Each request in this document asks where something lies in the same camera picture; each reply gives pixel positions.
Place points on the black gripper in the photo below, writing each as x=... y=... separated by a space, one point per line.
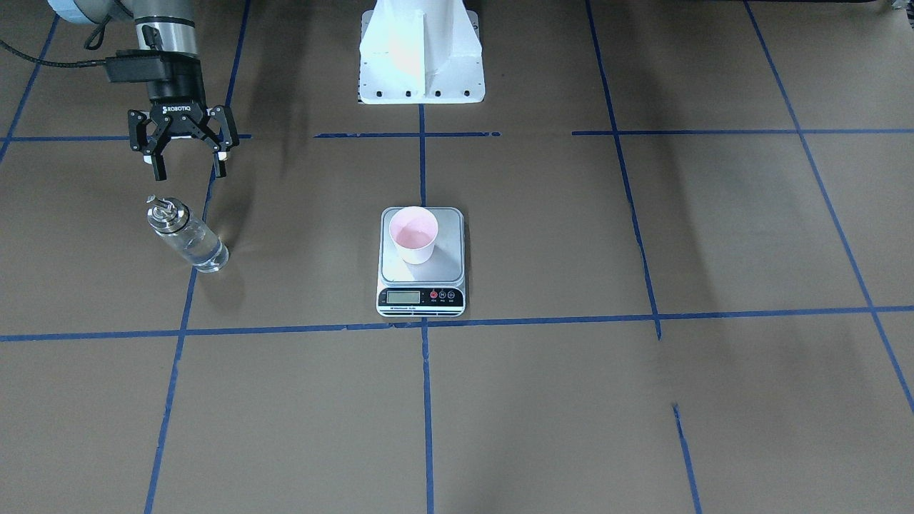
x=178 y=102

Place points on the clear glass sauce bottle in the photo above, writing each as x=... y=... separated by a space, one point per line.
x=176 y=225

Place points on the pink paper cup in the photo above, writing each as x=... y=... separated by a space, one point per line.
x=413 y=231

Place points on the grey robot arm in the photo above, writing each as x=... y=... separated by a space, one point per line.
x=159 y=25

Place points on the digital kitchen scale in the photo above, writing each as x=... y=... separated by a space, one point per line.
x=434 y=289

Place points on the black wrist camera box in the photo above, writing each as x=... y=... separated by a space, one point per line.
x=142 y=66

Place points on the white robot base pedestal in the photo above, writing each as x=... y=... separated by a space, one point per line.
x=420 y=52

